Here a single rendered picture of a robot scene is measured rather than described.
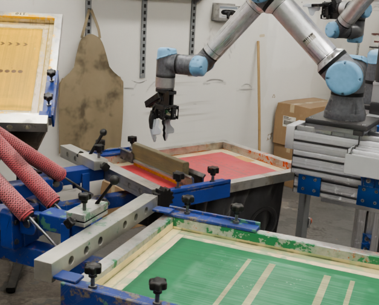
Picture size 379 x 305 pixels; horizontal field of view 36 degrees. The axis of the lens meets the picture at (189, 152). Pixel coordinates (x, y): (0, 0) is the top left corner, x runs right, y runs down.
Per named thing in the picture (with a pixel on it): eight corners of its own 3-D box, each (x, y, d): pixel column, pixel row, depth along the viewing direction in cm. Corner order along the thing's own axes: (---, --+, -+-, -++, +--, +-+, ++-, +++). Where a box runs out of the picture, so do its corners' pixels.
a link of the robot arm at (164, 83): (152, 75, 222) (168, 75, 227) (151, 88, 223) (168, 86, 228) (163, 78, 216) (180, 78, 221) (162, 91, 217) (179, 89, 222)
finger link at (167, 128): (171, 143, 227) (169, 121, 223) (162, 140, 231) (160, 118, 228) (178, 141, 228) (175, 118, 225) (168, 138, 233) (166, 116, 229)
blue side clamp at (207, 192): (221, 193, 222) (222, 175, 220) (229, 196, 218) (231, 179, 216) (156, 206, 204) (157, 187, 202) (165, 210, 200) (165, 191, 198)
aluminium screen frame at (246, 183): (223, 146, 292) (223, 139, 291) (312, 175, 248) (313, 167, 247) (83, 166, 244) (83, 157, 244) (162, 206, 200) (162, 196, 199)
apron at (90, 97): (118, 146, 456) (121, 8, 431) (123, 147, 451) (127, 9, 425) (56, 153, 424) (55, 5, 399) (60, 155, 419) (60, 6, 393)
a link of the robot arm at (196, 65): (211, 55, 220) (185, 52, 224) (202, 57, 210) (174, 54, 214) (210, 75, 222) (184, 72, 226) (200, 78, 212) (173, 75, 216)
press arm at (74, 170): (95, 175, 219) (96, 162, 217) (104, 179, 214) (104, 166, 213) (53, 181, 208) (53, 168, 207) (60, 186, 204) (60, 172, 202)
